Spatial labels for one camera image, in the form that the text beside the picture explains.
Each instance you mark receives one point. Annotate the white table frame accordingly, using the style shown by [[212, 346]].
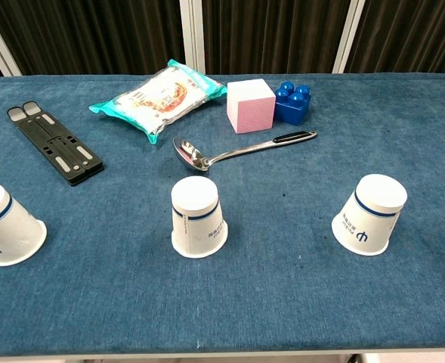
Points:
[[207, 358]]

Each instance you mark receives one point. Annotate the black folding stand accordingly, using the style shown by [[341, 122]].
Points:
[[56, 143]]

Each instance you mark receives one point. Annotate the pink foam cube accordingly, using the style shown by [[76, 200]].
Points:
[[250, 109]]

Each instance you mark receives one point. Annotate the teal snack packet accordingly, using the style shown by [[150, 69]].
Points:
[[161, 98]]

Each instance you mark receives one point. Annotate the blue tablecloth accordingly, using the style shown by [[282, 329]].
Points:
[[282, 295]]

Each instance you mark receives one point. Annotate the dark pleated curtain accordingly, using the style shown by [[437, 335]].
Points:
[[93, 34]]

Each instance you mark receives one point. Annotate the blue toy building brick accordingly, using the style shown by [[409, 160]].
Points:
[[292, 111]]

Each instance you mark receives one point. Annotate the white paper cup blue stripe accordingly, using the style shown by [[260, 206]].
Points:
[[7, 227], [197, 219], [373, 215]]

